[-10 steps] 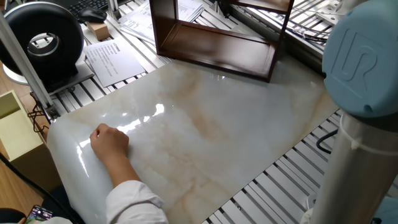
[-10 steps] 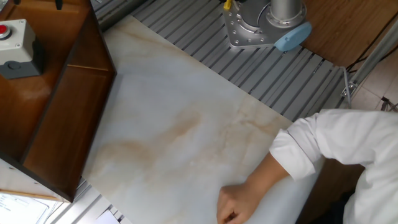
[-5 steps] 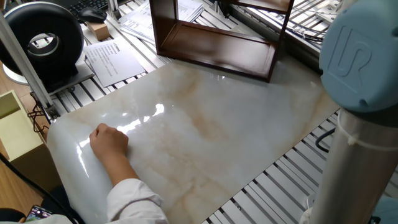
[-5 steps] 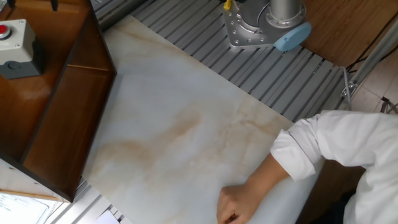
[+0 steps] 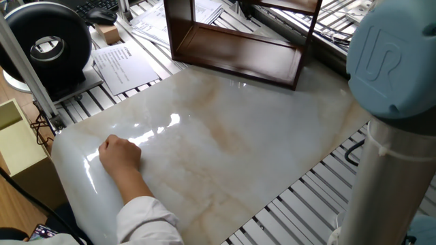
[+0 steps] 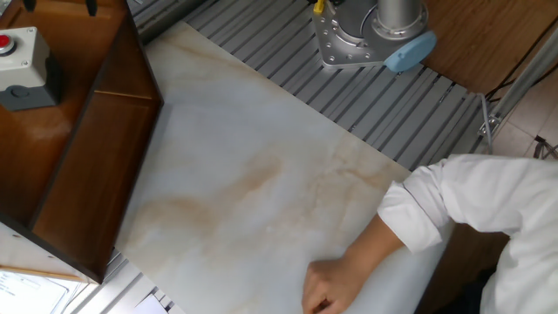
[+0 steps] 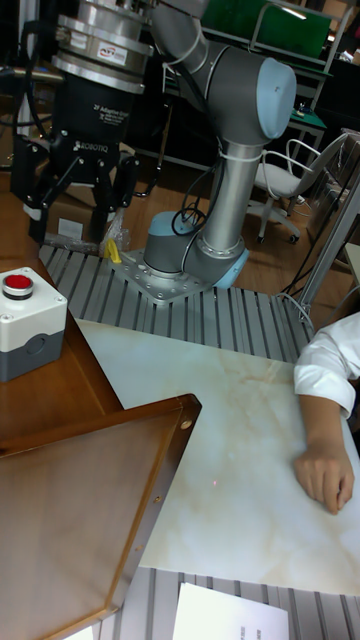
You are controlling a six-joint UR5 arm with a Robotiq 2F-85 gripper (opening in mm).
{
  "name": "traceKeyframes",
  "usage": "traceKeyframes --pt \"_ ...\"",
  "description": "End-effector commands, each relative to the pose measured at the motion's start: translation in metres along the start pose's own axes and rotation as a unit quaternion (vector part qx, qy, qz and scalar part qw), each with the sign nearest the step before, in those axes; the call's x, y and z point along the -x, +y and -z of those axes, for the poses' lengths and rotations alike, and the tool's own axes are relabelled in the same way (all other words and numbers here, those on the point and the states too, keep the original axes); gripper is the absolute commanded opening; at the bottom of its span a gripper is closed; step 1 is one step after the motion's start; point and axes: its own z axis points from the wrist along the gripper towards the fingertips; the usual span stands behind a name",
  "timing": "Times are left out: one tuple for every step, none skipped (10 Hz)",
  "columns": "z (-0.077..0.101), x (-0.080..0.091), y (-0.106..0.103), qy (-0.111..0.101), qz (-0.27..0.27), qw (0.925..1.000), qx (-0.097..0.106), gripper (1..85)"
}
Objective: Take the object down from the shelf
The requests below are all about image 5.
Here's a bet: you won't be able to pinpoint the smartphone with lit screen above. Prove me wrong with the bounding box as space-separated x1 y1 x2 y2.
29 223 59 242

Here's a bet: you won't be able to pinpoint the marble pattern table mat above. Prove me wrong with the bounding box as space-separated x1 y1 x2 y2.
50 63 372 245

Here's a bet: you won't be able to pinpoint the short metal post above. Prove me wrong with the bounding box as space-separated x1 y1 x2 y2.
117 0 134 21

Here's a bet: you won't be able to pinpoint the printed white paper sheet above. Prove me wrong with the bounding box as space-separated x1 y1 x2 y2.
91 42 160 96

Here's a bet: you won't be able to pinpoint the thick black cable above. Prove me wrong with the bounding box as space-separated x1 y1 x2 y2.
0 166 86 245

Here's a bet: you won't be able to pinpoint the black computer mouse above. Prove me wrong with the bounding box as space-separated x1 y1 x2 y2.
84 7 119 27

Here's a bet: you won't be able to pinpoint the small cardboard box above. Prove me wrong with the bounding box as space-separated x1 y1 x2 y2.
94 23 121 46

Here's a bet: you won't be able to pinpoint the silver device base plate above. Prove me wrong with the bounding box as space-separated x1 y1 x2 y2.
3 57 105 105

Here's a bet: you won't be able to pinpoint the tangled black wires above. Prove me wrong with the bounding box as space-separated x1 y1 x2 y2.
30 101 55 146

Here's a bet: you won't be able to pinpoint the beige cardboard box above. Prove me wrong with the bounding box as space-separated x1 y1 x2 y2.
0 98 67 210

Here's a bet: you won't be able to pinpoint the aluminium frame profile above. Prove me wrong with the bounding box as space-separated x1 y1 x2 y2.
0 13 65 132

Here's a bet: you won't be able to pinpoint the stack of printed papers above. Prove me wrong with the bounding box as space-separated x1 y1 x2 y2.
131 0 224 48

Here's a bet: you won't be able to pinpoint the black ring-shaped device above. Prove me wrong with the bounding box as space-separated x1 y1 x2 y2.
0 1 93 93

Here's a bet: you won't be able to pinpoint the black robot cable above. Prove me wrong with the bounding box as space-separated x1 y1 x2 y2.
344 139 365 167

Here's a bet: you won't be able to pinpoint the person's bare hand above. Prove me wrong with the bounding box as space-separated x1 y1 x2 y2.
98 134 142 178

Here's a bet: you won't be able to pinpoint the brown wooden shelf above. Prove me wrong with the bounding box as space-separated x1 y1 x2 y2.
163 0 323 91

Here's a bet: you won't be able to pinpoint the person's bare forearm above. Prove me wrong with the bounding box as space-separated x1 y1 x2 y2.
112 166 154 205

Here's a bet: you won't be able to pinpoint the black keyboard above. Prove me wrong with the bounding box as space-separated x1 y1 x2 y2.
73 0 120 20

